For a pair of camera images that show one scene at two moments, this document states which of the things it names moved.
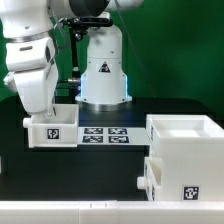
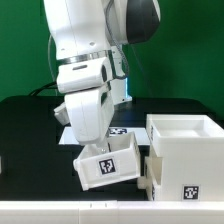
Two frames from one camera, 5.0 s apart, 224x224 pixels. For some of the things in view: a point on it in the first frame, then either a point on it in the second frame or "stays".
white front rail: (112, 212) stays
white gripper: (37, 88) → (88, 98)
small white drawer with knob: (153, 177) stays
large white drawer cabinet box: (191, 149) stays
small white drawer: (59, 130) → (99, 169)
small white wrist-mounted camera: (9, 80) → (62, 114)
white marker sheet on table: (108, 135) stays
